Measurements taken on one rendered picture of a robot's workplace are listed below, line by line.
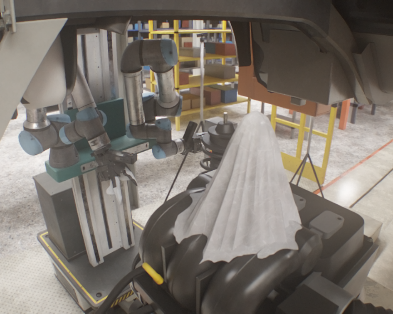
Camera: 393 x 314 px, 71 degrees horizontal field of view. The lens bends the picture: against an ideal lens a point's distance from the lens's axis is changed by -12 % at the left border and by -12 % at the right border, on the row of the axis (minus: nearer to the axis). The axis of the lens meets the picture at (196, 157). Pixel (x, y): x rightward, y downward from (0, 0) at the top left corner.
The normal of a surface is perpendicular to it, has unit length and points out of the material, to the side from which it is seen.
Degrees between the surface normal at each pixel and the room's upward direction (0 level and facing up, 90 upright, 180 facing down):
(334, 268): 79
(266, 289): 66
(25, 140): 97
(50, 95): 107
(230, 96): 90
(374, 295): 0
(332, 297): 17
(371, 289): 0
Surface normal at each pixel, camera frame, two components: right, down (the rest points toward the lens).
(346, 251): 0.61, 0.14
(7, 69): 0.62, 0.34
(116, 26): 0.30, 0.24
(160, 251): -0.13, 0.10
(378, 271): 0.00, -0.91
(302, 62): -0.78, 0.26
